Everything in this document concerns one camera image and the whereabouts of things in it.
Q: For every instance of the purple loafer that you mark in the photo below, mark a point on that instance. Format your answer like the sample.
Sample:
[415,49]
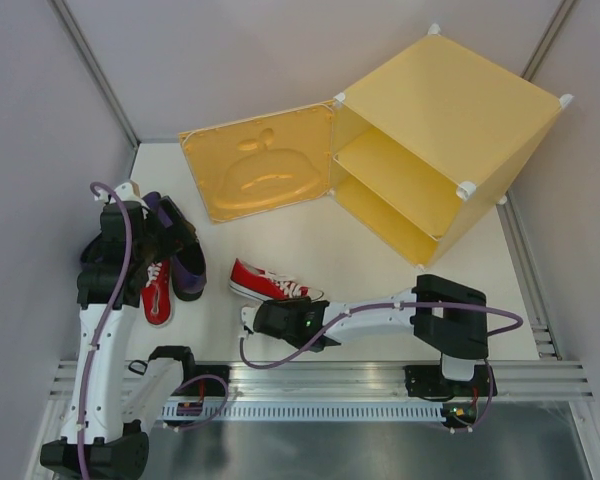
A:
[119,232]
[188,273]

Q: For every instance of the yellow cabinet door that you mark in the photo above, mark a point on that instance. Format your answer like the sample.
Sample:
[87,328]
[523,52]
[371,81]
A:
[262,163]

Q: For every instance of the purple loafer left outer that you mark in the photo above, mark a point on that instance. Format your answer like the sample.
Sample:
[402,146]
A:
[119,232]

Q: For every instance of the yellow plastic shoe cabinet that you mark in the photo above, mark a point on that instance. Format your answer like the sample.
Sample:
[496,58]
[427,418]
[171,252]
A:
[430,141]

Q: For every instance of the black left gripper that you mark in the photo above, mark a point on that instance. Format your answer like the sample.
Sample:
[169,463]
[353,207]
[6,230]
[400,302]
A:
[181,231]

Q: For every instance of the white slotted cable duct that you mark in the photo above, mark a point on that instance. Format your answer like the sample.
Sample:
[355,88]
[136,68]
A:
[260,411]

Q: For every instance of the purple loafer inner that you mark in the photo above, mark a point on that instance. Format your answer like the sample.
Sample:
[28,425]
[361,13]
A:
[188,273]

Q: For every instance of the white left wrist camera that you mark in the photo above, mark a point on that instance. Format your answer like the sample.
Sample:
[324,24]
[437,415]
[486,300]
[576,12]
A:
[126,191]

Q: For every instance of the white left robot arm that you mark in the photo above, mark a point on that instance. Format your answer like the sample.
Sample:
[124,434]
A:
[106,436]

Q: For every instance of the aluminium mounting rail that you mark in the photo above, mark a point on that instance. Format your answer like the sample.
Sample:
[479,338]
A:
[516,381]

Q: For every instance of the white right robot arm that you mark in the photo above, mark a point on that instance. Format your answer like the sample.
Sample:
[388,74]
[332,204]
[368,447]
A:
[447,316]

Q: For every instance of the red sneaker front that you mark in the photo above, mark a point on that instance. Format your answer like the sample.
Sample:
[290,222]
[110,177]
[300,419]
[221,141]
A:
[156,295]

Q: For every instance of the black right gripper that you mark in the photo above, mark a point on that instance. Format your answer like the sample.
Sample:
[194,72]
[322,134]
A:
[283,303]

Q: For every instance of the red sneaker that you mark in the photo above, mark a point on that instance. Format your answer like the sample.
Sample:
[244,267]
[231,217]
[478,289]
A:
[262,285]
[156,295]

